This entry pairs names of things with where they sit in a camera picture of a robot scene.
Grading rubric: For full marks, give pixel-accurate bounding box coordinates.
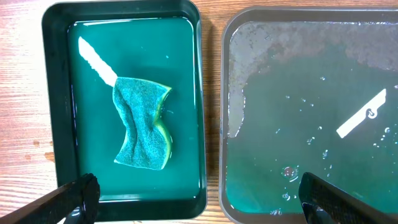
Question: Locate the green yellow sponge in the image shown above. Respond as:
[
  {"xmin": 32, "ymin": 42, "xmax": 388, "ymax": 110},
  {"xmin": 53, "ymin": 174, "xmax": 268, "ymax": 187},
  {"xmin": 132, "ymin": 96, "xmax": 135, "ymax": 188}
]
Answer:
[{"xmin": 113, "ymin": 77, "xmax": 172, "ymax": 170}]

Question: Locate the large dark serving tray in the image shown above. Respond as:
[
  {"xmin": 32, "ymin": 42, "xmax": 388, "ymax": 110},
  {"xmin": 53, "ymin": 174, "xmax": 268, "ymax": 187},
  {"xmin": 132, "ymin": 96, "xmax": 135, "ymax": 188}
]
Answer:
[{"xmin": 220, "ymin": 6, "xmax": 397, "ymax": 223}]

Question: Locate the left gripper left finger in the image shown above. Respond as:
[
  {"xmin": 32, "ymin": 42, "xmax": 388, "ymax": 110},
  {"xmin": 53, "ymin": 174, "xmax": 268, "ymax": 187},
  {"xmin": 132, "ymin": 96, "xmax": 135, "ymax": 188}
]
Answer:
[{"xmin": 1, "ymin": 173, "xmax": 100, "ymax": 224}]

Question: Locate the small green water tray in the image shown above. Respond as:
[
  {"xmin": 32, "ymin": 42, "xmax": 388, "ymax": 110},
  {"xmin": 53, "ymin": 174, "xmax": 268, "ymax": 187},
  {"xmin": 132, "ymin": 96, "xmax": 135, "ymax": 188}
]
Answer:
[{"xmin": 42, "ymin": 1, "xmax": 207, "ymax": 222}]

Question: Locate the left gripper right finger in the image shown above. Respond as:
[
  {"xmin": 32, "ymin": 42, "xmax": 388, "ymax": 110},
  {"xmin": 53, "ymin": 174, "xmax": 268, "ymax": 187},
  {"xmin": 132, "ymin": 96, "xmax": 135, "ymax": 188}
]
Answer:
[{"xmin": 298, "ymin": 172, "xmax": 397, "ymax": 224}]

